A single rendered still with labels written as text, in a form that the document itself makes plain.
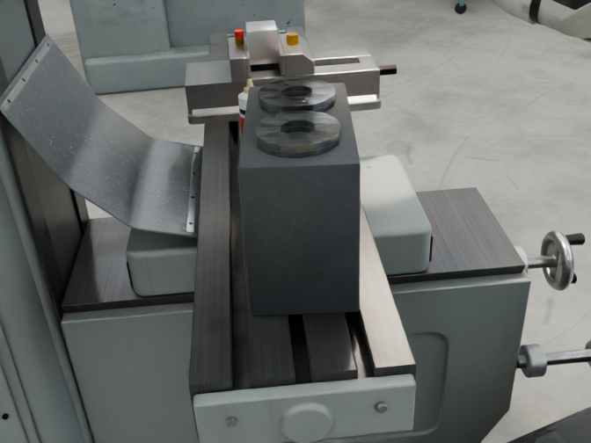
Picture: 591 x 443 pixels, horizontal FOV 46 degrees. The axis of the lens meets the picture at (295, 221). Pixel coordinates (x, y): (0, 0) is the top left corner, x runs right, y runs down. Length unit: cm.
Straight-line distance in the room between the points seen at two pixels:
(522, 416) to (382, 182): 94
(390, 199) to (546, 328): 116
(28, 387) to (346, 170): 73
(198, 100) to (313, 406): 69
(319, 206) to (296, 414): 21
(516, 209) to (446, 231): 156
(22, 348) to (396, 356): 65
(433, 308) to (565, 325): 112
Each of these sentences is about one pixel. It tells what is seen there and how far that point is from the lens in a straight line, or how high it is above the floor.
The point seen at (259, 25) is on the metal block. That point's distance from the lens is 127.
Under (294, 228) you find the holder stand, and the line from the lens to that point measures 71.
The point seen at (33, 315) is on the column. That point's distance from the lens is 115.
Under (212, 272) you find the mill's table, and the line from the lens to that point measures 85.
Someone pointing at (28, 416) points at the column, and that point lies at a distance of 127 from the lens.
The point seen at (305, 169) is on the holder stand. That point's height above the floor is 112.
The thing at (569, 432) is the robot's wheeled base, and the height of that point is 59.
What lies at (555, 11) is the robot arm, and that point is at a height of 119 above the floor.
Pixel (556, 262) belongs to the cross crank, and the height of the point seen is 64.
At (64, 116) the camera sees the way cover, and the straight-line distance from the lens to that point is 116.
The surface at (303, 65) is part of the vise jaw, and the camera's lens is 123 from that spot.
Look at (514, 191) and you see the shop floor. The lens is 296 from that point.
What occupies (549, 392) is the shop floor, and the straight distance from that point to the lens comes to 207.
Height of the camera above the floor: 143
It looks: 32 degrees down
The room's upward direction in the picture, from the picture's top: 3 degrees counter-clockwise
